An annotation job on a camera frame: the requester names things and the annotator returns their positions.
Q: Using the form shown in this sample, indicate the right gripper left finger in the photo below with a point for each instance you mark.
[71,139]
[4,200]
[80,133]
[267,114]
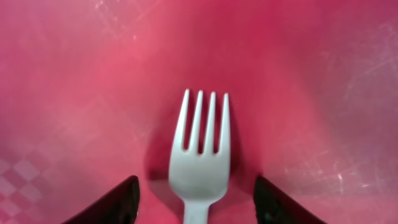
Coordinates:
[118,206]

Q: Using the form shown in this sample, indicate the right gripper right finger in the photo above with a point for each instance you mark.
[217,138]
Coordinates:
[273,206]

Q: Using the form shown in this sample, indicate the white plastic fork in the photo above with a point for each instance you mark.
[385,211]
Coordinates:
[200,180]

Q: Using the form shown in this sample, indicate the red serving tray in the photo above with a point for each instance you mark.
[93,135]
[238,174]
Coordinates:
[91,92]

